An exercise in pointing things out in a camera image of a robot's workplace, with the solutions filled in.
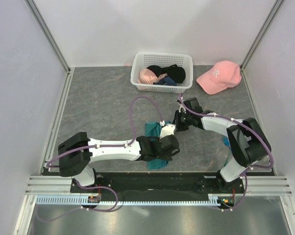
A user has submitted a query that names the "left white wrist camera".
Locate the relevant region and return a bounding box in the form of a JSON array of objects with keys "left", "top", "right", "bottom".
[{"left": 159, "top": 121, "right": 176, "bottom": 138}]

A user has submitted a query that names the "light blue cable duct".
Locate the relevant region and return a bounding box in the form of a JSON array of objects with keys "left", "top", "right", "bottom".
[{"left": 36, "top": 194, "right": 221, "bottom": 206}]

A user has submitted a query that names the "navy blue garment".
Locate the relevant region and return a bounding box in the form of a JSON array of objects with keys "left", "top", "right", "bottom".
[{"left": 154, "top": 76, "right": 177, "bottom": 86}]

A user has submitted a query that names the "pink baseball cap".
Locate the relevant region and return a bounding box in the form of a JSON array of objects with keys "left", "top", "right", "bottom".
[{"left": 196, "top": 61, "right": 242, "bottom": 95}]

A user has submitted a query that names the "peach satin garment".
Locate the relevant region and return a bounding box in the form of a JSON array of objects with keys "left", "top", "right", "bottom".
[{"left": 137, "top": 69, "right": 161, "bottom": 85}]

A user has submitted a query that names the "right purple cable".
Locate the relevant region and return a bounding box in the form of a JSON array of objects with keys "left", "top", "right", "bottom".
[{"left": 177, "top": 92, "right": 275, "bottom": 212}]

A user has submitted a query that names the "black garment in basket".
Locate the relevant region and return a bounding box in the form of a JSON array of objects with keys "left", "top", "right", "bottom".
[{"left": 147, "top": 64, "right": 186, "bottom": 84}]

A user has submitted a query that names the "white plastic basket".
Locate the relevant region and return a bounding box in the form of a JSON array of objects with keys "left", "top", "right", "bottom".
[{"left": 130, "top": 52, "right": 193, "bottom": 93}]

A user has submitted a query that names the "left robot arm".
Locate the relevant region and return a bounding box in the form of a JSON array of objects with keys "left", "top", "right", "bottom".
[{"left": 58, "top": 132, "right": 180, "bottom": 192}]

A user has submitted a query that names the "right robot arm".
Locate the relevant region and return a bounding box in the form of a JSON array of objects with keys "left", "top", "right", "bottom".
[{"left": 173, "top": 94, "right": 274, "bottom": 193}]

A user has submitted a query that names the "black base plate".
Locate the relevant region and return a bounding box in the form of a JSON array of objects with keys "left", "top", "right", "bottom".
[{"left": 71, "top": 172, "right": 245, "bottom": 195}]

